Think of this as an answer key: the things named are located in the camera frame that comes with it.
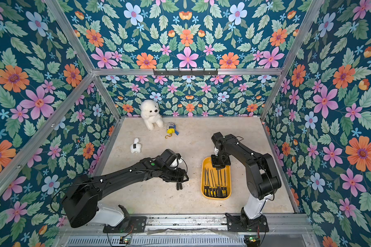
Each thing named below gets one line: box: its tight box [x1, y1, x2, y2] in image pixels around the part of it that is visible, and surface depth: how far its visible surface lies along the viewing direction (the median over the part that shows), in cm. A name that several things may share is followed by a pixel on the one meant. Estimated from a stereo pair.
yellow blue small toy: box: [164, 121, 180, 139], surface depth 110 cm
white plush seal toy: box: [140, 99, 165, 131], surface depth 105 cm
